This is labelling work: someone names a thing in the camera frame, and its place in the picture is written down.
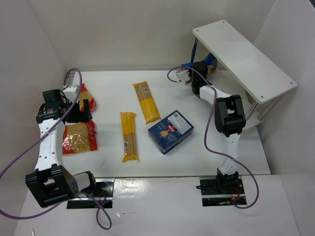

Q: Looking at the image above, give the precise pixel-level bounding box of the blue orange pasta bag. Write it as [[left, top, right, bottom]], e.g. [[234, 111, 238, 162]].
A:
[[182, 53, 218, 75]]

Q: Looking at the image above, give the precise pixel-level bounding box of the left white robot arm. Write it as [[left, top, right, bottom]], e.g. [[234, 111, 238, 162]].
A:
[[25, 86, 97, 208]]

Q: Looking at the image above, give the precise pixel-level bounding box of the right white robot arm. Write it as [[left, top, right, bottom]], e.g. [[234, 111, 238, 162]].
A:
[[189, 61, 246, 194]]

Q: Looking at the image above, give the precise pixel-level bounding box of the dark blue pasta box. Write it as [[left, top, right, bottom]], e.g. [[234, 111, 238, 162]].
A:
[[148, 110, 194, 154]]

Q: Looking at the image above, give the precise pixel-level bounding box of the white two-tier shelf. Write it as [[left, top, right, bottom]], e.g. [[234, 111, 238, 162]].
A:
[[192, 20, 297, 129]]

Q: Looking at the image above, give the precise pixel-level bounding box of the red macaroni bag lower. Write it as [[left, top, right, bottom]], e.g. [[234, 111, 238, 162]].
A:
[[62, 121, 98, 155]]

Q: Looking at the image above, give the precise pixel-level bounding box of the red macaroni bag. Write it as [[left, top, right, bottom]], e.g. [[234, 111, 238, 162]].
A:
[[78, 83, 96, 111], [62, 121, 98, 155]]

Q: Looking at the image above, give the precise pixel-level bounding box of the red macaroni bag upper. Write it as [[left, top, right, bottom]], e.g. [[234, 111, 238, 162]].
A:
[[78, 83, 96, 111]]

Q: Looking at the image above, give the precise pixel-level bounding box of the yellow spaghetti pack left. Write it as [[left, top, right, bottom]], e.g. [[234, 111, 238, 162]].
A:
[[121, 112, 139, 163]]

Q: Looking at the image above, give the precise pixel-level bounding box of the yellow spaghetti pack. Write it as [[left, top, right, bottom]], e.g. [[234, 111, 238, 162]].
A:
[[121, 112, 139, 163], [133, 81, 161, 124]]

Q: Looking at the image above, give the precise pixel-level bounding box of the yellow spaghetti pack right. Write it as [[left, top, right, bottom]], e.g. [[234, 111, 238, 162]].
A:
[[133, 81, 161, 124]]

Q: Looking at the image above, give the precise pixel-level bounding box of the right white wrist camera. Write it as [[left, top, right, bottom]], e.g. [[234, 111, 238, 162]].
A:
[[175, 69, 191, 85]]

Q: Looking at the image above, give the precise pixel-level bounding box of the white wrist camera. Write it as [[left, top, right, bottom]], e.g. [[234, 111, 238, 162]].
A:
[[175, 69, 191, 85], [63, 86, 79, 101]]

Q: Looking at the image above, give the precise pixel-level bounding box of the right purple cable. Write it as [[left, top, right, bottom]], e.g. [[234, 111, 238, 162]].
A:
[[167, 66, 259, 209]]

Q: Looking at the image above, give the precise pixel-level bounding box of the purple cable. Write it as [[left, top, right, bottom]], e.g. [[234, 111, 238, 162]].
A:
[[167, 66, 259, 209], [0, 67, 113, 230]]

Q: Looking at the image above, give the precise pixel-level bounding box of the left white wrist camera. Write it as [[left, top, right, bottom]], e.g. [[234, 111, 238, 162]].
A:
[[63, 86, 79, 101]]

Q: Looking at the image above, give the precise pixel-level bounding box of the aluminium rail left edge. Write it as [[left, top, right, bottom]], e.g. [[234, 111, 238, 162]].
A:
[[63, 69, 76, 88]]

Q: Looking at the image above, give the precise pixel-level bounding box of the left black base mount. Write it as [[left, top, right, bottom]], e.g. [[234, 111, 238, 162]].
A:
[[66, 178, 115, 209]]

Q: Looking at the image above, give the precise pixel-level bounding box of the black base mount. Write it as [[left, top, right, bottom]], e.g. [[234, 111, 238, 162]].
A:
[[196, 176, 247, 207], [66, 178, 115, 209]]

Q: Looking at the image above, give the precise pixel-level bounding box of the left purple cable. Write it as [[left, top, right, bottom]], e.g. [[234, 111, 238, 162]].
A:
[[0, 67, 113, 230]]

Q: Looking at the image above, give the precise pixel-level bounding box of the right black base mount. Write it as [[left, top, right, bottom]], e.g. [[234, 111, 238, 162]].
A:
[[196, 176, 247, 207]]

